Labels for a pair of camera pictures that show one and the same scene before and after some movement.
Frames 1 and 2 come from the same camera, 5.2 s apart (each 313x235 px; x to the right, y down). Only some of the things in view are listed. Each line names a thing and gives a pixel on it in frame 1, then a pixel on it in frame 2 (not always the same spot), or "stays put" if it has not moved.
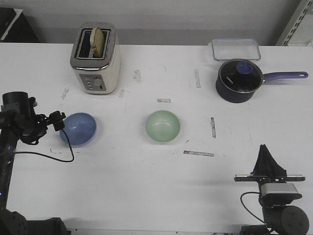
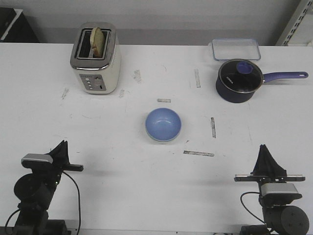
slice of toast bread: [97, 42] stays put
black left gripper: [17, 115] → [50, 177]
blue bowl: [80, 129] → [163, 124]
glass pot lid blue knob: [240, 75] stays put
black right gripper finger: [266, 164] stays put
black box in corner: [14, 27] stays put
